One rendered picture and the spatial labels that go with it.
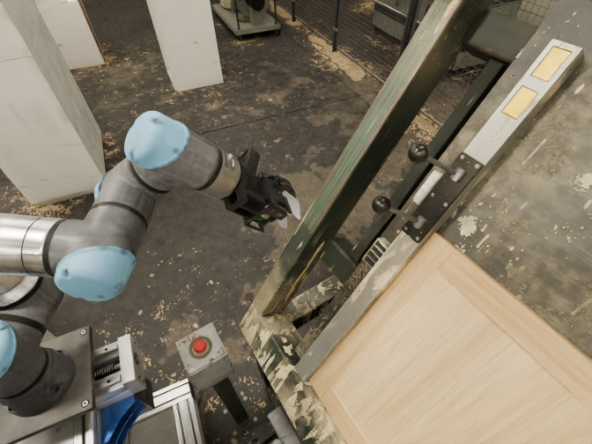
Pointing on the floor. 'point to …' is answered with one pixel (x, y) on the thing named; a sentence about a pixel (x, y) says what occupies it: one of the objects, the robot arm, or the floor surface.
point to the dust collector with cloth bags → (247, 16)
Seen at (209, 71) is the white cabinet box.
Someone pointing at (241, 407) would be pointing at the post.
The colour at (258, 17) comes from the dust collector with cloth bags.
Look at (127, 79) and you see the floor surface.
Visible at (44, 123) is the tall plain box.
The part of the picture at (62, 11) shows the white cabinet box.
